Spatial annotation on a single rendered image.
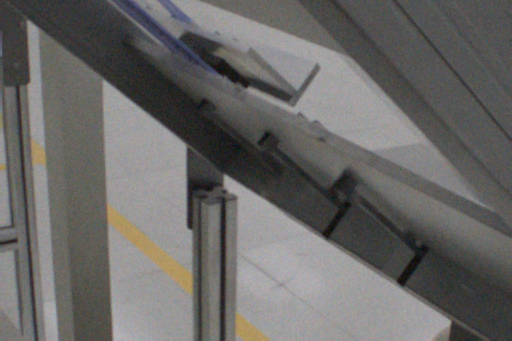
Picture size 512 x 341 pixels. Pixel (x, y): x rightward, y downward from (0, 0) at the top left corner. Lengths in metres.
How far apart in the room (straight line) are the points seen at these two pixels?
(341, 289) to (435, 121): 2.02
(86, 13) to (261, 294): 1.38
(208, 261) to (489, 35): 0.89
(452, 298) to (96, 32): 0.42
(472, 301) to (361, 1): 0.59
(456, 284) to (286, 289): 1.46
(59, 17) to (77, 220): 0.42
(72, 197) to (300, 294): 1.05
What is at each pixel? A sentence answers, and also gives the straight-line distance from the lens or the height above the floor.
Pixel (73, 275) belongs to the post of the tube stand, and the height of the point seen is 0.47.
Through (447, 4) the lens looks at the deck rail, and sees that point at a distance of 0.22.
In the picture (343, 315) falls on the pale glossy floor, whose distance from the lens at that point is 2.14.
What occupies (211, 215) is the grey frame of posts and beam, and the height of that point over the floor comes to 0.62.
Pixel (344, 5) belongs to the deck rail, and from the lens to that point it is 0.20.
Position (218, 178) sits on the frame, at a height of 0.65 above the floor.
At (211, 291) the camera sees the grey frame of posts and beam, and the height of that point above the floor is 0.53.
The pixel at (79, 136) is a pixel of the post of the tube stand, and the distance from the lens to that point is 1.23.
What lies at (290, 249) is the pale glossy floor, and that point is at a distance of 2.42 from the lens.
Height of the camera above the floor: 1.06
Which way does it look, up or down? 22 degrees down
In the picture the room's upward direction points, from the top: 3 degrees clockwise
